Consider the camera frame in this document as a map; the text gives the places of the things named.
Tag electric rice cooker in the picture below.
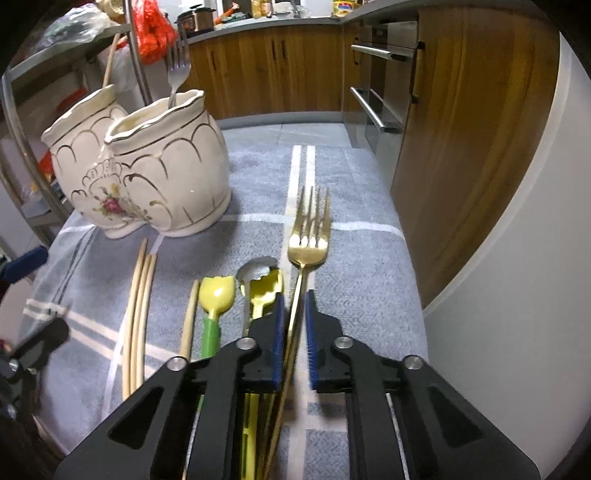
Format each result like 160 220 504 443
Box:
176 5 216 36

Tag green yellow tulip spoon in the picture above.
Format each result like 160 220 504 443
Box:
198 276 235 358

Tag clear plastic bag on shelf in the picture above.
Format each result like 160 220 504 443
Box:
31 3 116 53

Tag wooden base cabinets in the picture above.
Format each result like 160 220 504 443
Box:
187 3 561 304

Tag white ceramic double utensil holder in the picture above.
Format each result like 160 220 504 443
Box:
41 85 231 239

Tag bamboo chopstick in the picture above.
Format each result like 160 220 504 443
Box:
128 255 151 394
179 279 199 361
102 33 121 88
121 238 147 400
135 254 156 389

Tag metal storage shelf rack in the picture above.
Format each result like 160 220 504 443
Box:
1 1 136 256

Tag silver metal spoon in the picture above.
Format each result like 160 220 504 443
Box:
236 256 277 337

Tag built-in steel oven drawers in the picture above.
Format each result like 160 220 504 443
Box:
344 20 424 186

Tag yellow tin can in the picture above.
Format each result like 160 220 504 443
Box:
332 0 359 18

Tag silver metal fork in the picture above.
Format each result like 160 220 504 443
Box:
166 24 191 109

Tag gold metal fork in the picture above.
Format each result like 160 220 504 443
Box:
256 187 331 479

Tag grey plaid table cloth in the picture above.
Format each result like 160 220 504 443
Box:
23 123 428 452

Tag red plastic bag hanging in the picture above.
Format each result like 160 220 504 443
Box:
132 0 177 65

